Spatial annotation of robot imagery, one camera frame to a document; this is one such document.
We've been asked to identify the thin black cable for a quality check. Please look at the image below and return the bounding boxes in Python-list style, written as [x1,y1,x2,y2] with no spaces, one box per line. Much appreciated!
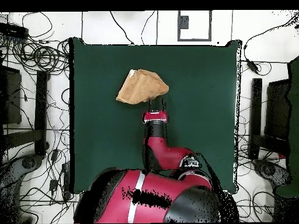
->
[140,10,156,46]
[109,10,135,46]

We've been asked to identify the green cloth covered board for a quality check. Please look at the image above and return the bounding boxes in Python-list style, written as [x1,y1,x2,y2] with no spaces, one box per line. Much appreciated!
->
[275,55,299,198]

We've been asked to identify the black stand base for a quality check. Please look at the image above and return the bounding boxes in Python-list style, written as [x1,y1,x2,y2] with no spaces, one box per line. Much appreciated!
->
[247,78,290,162]
[2,70,50,157]

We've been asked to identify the black box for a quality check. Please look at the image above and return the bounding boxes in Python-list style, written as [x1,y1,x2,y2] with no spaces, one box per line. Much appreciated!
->
[0,65,22,125]

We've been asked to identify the black power strip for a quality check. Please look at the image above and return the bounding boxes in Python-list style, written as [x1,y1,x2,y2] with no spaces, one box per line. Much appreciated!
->
[0,22,29,39]

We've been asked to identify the small grey box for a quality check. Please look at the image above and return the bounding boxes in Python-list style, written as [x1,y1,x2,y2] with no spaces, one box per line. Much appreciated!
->
[178,15,189,30]

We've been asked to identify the tan terry towel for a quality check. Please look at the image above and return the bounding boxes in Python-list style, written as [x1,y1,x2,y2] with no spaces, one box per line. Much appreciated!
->
[115,68,169,105]

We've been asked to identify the grey floor frame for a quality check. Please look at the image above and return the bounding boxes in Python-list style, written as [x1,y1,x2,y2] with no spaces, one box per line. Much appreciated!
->
[177,10,213,42]

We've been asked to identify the small black adapter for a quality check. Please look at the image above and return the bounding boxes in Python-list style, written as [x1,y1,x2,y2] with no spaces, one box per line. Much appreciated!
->
[50,149,60,163]
[48,178,59,193]

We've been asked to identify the coiled black cable bundle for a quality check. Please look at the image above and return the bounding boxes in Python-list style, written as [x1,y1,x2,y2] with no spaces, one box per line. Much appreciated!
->
[12,38,70,74]

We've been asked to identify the dark green tablecloth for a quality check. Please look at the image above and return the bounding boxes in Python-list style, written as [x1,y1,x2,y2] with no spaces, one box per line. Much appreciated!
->
[69,37,242,194]

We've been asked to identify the black flat panel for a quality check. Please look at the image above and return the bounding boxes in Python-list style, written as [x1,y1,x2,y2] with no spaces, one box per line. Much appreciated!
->
[265,79,291,141]

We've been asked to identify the black power adapter with cable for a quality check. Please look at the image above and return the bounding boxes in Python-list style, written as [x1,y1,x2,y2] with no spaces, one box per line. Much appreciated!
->
[242,17,299,76]

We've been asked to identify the robot pedestal leg with foot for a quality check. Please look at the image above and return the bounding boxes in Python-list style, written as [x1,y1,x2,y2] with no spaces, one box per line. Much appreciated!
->
[253,159,293,188]
[0,153,44,223]

